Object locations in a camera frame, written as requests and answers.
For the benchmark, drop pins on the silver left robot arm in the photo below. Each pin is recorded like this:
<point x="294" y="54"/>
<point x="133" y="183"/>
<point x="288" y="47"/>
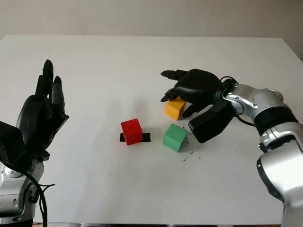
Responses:
<point x="14" y="194"/>

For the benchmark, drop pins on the black tape strip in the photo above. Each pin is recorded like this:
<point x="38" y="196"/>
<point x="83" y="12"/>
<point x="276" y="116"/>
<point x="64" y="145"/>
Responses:
<point x="146" y="137"/>

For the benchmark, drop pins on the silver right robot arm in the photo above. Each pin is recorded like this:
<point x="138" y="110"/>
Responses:
<point x="279" y="142"/>

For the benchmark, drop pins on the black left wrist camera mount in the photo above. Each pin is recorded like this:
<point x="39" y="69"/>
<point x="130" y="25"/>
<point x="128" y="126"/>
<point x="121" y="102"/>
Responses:
<point x="10" y="144"/>

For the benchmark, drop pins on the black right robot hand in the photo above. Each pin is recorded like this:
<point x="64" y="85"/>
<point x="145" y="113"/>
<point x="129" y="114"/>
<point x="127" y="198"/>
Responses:
<point x="198" y="87"/>

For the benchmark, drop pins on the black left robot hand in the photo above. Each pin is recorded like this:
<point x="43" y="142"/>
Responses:
<point x="35" y="118"/>

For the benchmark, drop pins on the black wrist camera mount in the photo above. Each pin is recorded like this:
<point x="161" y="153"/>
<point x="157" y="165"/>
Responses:
<point x="10" y="144"/>
<point x="208" y="127"/>

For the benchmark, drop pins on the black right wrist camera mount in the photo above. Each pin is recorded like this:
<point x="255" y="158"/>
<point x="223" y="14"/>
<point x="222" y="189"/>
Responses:
<point x="208" y="127"/>

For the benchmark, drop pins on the red cube block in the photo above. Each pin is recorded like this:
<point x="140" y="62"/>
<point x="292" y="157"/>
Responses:
<point x="131" y="132"/>

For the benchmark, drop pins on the green cube block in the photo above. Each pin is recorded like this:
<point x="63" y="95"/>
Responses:
<point x="174" y="137"/>

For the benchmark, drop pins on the yellow cube block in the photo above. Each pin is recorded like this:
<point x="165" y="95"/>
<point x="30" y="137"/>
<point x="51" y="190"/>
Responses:
<point x="174" y="110"/>

